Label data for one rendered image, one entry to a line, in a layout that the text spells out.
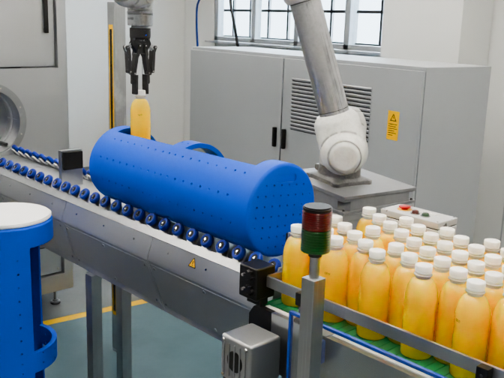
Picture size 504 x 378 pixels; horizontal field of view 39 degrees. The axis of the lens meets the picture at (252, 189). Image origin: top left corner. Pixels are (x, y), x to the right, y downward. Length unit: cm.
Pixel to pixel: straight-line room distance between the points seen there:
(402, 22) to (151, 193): 292
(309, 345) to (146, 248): 102
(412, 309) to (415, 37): 336
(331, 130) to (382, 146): 139
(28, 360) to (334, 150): 115
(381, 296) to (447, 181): 211
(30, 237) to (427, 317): 117
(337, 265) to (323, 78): 77
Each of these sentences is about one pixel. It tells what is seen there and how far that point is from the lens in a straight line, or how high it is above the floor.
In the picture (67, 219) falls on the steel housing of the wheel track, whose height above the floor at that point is 85.
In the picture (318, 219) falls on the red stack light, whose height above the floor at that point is 124.
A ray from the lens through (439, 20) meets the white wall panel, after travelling 472.
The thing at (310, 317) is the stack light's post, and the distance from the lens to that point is 156.
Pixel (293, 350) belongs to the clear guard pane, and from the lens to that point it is 179.
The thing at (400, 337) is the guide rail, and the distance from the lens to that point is 164.
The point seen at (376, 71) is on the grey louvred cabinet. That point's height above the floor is 140.
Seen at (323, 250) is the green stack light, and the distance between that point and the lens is 150.
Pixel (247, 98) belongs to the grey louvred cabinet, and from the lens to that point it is 459.
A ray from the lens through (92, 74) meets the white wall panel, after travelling 728.
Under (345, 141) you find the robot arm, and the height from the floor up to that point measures 127.
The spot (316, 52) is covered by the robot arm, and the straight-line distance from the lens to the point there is 233.
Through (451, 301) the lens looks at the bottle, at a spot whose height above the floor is 105.
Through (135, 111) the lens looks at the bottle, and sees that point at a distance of 261.
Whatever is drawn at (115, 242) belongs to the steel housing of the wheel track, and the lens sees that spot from 261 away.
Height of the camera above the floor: 163
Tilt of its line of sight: 13 degrees down
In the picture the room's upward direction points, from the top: 2 degrees clockwise
